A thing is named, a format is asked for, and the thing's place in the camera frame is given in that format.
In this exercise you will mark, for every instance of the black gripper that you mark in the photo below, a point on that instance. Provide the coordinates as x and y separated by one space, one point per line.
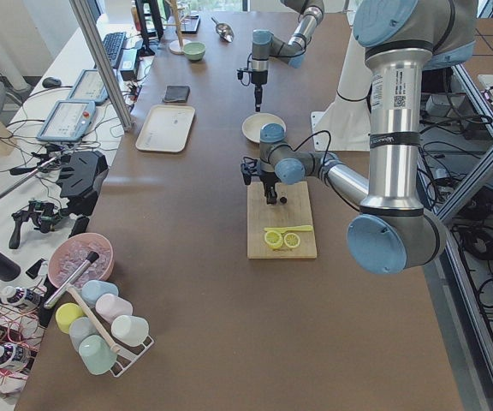
269 179
258 78

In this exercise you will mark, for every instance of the cream round plate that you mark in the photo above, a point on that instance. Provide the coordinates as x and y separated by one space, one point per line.
252 125

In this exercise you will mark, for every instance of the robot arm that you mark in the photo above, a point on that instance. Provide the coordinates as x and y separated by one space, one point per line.
401 40
265 45

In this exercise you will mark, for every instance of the cream rabbit tray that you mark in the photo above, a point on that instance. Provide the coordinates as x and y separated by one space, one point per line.
166 128

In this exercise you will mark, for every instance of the wooden cutting board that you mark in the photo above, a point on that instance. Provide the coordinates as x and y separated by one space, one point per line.
262 217

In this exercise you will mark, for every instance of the yellow plastic knife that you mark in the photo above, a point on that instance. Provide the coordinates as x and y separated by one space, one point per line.
297 228

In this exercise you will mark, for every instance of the upper lemon slice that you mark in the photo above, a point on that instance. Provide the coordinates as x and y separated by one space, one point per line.
273 239

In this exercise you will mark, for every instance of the lemon slice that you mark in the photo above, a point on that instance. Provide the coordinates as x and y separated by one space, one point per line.
291 240
273 239

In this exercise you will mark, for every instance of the lower lemon slice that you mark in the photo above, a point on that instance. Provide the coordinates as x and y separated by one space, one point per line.
291 240

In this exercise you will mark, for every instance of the metal scoop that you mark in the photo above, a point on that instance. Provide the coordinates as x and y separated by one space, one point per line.
224 30

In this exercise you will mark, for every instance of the light green bowl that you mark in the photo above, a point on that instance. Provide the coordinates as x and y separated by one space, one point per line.
194 51

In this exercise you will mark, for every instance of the grey folded cloth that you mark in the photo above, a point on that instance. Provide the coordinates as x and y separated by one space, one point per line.
176 94

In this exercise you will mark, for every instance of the wooden mug tree stand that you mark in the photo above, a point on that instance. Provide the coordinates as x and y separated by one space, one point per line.
175 46

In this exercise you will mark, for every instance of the black keyboard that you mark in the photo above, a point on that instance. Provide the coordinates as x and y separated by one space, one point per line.
113 44

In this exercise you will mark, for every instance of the teach pendant far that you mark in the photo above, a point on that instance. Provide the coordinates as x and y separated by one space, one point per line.
89 86

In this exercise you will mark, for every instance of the teach pendant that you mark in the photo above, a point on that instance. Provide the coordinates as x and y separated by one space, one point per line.
89 86
67 121

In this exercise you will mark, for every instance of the black muddler in bowl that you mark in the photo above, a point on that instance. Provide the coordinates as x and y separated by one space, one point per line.
84 266

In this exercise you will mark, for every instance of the teach pendant near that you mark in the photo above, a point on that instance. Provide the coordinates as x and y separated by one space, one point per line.
67 121

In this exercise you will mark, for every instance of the white cup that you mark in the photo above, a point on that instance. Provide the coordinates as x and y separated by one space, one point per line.
131 330

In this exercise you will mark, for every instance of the light pink cup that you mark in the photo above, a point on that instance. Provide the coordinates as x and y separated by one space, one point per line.
109 307

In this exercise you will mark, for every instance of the light blue cup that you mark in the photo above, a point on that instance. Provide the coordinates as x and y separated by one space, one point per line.
94 289

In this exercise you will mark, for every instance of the computer mouse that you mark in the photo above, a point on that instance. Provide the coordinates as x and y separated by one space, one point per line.
51 82

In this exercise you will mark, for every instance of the pink bowl with ice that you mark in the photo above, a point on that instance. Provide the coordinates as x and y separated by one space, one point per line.
74 251

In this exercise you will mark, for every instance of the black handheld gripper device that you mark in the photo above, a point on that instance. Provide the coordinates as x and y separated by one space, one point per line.
44 215

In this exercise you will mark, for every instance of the grey cup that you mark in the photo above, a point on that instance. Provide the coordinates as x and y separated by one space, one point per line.
79 330

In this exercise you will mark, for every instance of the mint green cup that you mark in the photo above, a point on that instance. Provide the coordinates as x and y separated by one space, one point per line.
96 355

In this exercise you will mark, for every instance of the yellow cup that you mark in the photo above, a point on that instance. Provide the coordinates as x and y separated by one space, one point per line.
66 314

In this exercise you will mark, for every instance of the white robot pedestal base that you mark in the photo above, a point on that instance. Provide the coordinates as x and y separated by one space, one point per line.
345 124

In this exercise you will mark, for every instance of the aluminium frame post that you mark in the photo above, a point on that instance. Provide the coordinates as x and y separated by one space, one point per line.
95 45

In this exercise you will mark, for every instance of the white wire cup rack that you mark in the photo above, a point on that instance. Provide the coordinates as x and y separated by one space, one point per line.
126 357

